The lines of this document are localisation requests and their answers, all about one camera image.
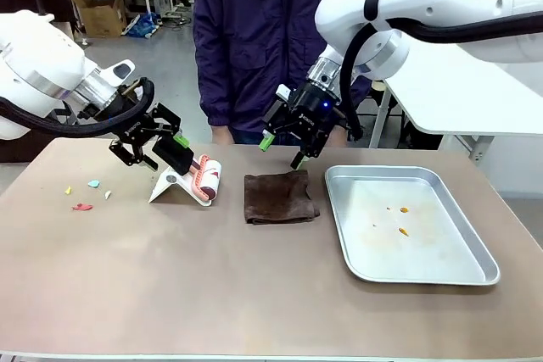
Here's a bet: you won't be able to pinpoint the person's right hand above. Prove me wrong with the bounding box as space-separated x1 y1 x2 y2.
211 124 233 145

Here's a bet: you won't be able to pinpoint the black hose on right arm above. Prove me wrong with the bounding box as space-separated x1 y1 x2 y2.
339 17 543 142

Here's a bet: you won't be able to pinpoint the person's right forearm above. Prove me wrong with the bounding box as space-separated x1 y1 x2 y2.
193 31 233 129

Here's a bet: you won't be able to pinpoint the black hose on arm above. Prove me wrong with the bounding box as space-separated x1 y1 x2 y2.
0 76 156 138
339 17 543 142

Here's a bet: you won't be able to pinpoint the floor power strip with cables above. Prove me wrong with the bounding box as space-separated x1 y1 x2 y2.
160 0 195 32

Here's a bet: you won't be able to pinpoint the cardboard box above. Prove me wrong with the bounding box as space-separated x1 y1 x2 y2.
70 0 128 39

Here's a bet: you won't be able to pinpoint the brown cloth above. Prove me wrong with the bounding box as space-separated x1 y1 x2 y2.
244 169 322 226

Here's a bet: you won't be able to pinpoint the silver metal tray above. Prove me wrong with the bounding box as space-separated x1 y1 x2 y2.
324 164 501 286

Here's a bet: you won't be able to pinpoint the white folded roller stand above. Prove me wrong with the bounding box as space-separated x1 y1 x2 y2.
148 165 213 209

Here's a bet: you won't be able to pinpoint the pink lint roller black handle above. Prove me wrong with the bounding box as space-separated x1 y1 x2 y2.
151 138 225 203

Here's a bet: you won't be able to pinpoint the blue plastic bag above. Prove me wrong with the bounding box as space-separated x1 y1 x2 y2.
125 12 161 39

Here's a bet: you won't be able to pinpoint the person's blue jeans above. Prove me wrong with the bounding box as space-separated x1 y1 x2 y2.
230 127 300 146

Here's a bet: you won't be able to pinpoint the person's left hand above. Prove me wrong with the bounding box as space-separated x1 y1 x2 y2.
326 126 348 148

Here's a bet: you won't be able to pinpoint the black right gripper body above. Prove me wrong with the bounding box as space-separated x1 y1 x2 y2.
284 80 342 143

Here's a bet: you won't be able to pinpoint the person in purple jacket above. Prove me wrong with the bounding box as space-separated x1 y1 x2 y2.
192 0 389 134

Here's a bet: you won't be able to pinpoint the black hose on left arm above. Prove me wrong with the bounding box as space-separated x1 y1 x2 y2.
0 76 156 138

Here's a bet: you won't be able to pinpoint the large white table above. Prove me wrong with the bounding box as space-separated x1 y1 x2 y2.
367 39 543 164

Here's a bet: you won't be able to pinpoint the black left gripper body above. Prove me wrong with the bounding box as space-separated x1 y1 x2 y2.
93 86 157 146

